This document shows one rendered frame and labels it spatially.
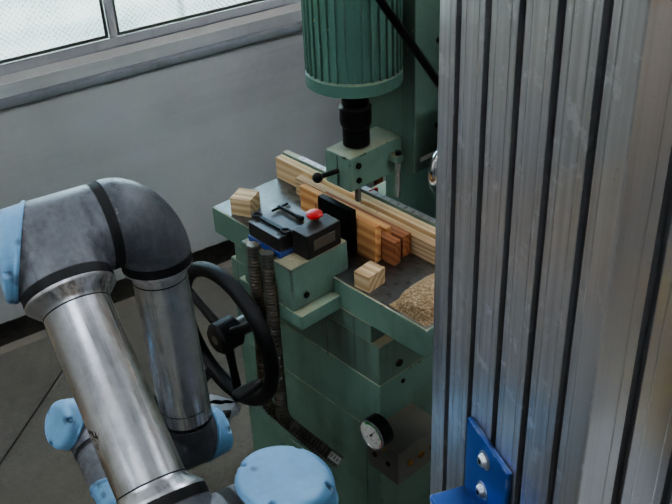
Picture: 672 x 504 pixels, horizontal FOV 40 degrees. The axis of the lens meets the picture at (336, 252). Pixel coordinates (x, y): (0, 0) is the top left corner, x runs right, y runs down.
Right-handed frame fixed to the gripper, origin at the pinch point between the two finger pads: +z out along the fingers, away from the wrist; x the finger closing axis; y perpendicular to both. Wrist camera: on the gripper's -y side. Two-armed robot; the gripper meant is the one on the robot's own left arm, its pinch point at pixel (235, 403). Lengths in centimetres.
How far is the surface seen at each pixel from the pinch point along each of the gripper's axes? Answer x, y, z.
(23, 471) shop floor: -92, 70, 28
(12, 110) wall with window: -143, -19, 24
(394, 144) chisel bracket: -6, -51, 25
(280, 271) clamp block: -2.3, -24.4, 2.3
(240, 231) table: -27.0, -23.9, 13.8
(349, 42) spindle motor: -4, -65, 1
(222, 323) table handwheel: -9.7, -11.0, 0.2
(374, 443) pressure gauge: 16.7, 0.0, 20.3
